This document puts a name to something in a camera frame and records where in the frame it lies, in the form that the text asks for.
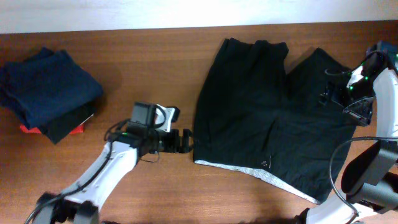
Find folded black garment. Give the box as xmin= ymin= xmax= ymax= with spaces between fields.
xmin=38 ymin=101 xmax=96 ymax=144

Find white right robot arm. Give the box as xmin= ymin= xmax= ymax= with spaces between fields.
xmin=293 ymin=41 xmax=397 ymax=224

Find black shorts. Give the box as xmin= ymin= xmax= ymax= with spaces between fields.
xmin=193 ymin=38 xmax=356 ymax=204

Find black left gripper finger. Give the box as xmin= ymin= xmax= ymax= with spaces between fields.
xmin=170 ymin=129 xmax=182 ymax=153
xmin=182 ymin=129 xmax=193 ymax=153

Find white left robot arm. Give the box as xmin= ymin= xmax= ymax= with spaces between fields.
xmin=26 ymin=119 xmax=193 ymax=223

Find folded navy blue garment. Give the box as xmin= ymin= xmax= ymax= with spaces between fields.
xmin=1 ymin=48 xmax=103 ymax=128

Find folded red garment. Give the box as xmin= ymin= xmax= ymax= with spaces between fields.
xmin=19 ymin=115 xmax=93 ymax=134

